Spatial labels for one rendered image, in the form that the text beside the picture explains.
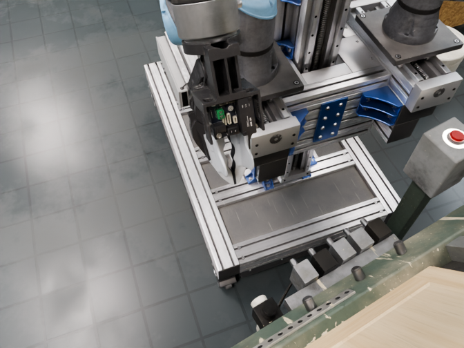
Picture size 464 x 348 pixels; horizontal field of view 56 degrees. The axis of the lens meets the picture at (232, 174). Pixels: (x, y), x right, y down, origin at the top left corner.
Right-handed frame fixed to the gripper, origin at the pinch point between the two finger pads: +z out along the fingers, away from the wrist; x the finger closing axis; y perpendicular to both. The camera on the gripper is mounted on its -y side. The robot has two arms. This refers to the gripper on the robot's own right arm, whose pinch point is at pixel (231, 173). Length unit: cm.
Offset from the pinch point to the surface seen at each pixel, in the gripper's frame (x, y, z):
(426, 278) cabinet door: 40, -5, 42
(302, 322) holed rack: 10.9, -7.5, 43.6
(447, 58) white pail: 148, -126, 42
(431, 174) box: 64, -34, 37
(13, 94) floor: -71, -223, 32
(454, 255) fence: 50, -9, 42
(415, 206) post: 67, -43, 55
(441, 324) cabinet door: 30.5, 10.0, 35.8
